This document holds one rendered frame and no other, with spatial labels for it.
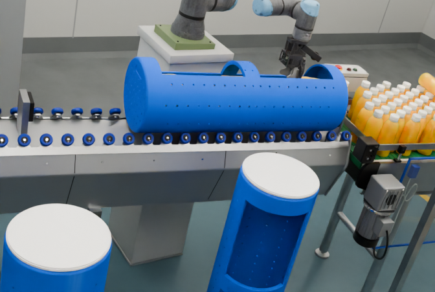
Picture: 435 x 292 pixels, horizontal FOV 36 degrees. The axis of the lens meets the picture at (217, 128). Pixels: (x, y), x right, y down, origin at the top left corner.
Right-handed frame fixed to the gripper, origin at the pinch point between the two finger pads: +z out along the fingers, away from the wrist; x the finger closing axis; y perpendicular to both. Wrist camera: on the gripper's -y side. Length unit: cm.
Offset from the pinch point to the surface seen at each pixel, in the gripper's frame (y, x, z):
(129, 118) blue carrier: 67, -1, 17
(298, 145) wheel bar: -4.2, 11.2, 23.3
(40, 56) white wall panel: 50, -267, 114
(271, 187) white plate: 33, 54, 12
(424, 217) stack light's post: -64, 36, 47
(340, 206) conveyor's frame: -65, -18, 81
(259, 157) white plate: 29.1, 35.9, 12.2
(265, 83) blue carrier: 18.3, 9.1, -4.2
